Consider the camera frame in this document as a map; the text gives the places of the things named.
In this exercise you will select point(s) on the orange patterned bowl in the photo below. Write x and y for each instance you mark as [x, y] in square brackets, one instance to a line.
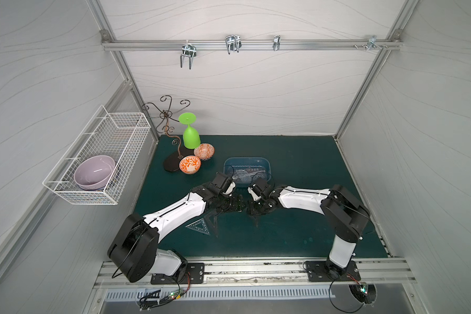
[190, 165]

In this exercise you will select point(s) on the white wire basket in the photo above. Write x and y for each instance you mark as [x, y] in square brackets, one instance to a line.
[120, 136]

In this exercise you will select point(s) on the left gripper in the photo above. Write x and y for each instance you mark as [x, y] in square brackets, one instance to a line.
[227, 199]

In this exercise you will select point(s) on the brown tall triangle ruler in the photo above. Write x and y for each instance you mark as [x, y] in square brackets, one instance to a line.
[211, 220]

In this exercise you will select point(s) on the metal double hook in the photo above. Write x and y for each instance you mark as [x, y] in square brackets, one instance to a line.
[188, 53]

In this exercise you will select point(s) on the metal wire hook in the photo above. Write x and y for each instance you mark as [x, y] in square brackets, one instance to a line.
[233, 43]

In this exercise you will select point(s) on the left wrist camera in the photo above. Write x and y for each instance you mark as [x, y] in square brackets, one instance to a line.
[222, 184]

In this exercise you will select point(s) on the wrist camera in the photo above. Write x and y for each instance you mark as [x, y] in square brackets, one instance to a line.
[260, 189]
[222, 184]

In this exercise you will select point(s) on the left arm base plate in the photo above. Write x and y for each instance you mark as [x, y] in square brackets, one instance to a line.
[190, 273]

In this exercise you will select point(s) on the blue plastic storage box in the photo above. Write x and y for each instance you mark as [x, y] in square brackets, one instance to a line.
[234, 163]

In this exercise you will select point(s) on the clear small triangle ruler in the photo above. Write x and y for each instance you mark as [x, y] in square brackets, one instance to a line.
[199, 226]

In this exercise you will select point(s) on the clear protractor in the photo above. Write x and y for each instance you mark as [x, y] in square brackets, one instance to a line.
[241, 177]

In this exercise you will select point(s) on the brown stencil ruler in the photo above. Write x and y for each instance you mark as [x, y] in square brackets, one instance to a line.
[255, 170]

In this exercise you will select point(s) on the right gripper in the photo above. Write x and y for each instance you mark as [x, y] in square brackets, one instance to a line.
[258, 202]

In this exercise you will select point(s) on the brown small triangle ruler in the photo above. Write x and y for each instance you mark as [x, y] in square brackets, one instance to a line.
[255, 219]

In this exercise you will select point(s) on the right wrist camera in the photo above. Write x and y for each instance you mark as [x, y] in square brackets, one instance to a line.
[260, 189]

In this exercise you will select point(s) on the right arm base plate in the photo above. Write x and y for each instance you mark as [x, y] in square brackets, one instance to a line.
[316, 271]

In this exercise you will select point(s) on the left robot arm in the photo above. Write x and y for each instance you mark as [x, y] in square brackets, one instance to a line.
[135, 252]

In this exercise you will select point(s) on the green plastic goblet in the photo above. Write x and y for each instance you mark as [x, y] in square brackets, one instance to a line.
[191, 137]

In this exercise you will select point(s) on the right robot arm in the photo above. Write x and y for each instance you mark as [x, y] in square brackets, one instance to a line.
[345, 214]

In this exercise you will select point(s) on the red blue patterned bowl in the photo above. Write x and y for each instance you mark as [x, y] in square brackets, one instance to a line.
[204, 151]

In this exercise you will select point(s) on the purple bowl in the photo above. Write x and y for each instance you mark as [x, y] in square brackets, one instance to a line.
[95, 172]

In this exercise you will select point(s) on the metal wire cup stand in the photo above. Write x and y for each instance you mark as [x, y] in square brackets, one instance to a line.
[164, 127]

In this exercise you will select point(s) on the aluminium top rail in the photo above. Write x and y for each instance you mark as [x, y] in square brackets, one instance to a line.
[247, 45]

